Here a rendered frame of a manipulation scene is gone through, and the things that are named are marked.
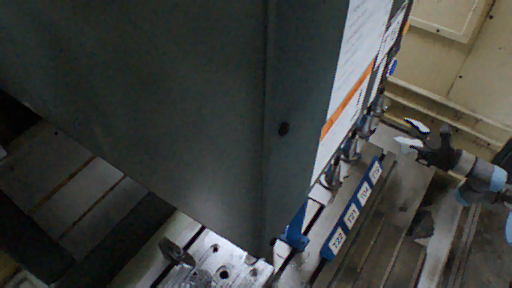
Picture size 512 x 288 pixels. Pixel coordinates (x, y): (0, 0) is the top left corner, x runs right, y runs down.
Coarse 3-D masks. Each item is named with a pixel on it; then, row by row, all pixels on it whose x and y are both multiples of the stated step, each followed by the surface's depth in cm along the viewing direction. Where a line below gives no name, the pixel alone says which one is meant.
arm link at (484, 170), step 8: (480, 160) 101; (472, 168) 101; (480, 168) 100; (488, 168) 100; (496, 168) 100; (472, 176) 102; (480, 176) 100; (488, 176) 99; (496, 176) 99; (504, 176) 98; (472, 184) 105; (480, 184) 102; (488, 184) 100; (496, 184) 99
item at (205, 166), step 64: (0, 0) 35; (64, 0) 27; (128, 0) 23; (192, 0) 19; (256, 0) 17; (320, 0) 22; (0, 64) 50; (64, 64) 36; (128, 64) 28; (192, 64) 23; (256, 64) 20; (320, 64) 27; (384, 64) 55; (64, 128) 52; (128, 128) 37; (192, 128) 29; (256, 128) 25; (320, 128) 36; (192, 192) 38; (256, 192) 31; (256, 256) 42
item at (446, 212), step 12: (444, 192) 159; (444, 204) 155; (456, 204) 153; (432, 216) 151; (444, 216) 150; (456, 216) 148; (444, 228) 146; (420, 240) 144; (432, 240) 143; (444, 240) 142; (432, 252) 139; (444, 252) 138; (432, 264) 136; (444, 264) 134; (420, 276) 133; (432, 276) 132
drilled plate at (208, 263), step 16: (208, 240) 108; (224, 240) 108; (208, 256) 105; (224, 256) 105; (240, 256) 105; (176, 272) 101; (192, 272) 102; (208, 272) 102; (224, 272) 105; (240, 272) 102; (256, 272) 103; (272, 272) 103
